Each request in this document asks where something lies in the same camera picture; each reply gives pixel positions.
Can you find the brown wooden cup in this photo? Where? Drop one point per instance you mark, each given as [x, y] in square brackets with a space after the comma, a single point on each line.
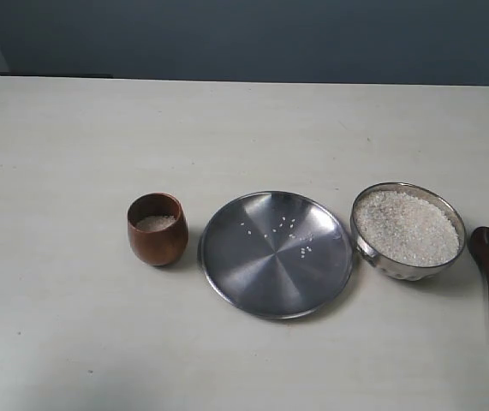
[163, 246]

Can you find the steel bowl of rice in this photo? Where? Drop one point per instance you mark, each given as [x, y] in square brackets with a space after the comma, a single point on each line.
[405, 231]

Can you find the round steel plate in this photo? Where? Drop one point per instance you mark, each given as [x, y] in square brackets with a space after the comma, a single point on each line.
[276, 255]

